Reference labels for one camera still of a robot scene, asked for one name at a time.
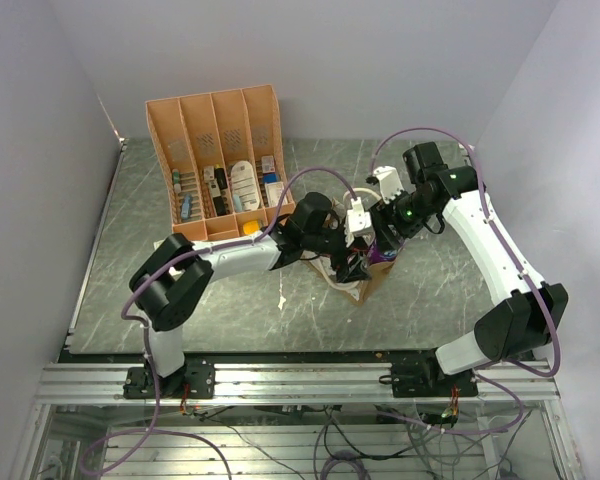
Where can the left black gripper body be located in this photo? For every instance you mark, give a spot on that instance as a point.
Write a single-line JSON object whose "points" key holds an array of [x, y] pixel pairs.
{"points": [[333, 244]]}

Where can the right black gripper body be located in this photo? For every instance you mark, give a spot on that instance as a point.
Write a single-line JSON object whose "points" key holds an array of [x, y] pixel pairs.
{"points": [[405, 212]]}

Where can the purple fanta can back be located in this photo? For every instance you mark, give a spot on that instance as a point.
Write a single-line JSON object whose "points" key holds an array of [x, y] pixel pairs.
{"points": [[381, 253]]}

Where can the burlap canvas tote bag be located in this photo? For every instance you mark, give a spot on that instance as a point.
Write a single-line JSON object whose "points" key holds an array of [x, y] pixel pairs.
{"points": [[358, 291]]}

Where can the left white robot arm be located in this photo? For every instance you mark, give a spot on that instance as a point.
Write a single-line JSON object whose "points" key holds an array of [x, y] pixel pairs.
{"points": [[167, 288]]}

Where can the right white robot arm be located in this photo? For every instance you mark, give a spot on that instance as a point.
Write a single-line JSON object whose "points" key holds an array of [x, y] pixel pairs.
{"points": [[526, 310]]}

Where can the white label box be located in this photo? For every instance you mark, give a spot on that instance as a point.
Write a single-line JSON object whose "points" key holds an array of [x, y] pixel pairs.
{"points": [[274, 192]]}

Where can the yellow small object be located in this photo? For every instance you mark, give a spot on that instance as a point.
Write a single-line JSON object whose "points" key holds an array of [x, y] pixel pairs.
{"points": [[251, 227]]}

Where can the white oval device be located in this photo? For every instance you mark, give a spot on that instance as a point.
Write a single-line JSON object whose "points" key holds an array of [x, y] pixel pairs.
{"points": [[244, 187]]}

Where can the black marker pen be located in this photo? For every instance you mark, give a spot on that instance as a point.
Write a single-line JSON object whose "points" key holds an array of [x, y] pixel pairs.
{"points": [[220, 177]]}

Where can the pink desk organizer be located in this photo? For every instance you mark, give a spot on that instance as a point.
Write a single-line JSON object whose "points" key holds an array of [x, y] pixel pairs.
{"points": [[193, 134]]}

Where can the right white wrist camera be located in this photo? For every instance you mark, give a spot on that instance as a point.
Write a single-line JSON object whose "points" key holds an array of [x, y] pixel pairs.
{"points": [[387, 179]]}

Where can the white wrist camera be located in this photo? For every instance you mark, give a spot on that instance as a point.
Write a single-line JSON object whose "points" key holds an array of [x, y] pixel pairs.
{"points": [[387, 179], [358, 225]]}

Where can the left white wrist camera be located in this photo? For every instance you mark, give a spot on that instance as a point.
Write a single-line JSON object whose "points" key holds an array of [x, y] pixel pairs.
{"points": [[358, 225]]}

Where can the aluminium rail frame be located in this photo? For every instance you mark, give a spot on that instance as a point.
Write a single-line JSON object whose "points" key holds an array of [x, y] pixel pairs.
{"points": [[272, 379]]}

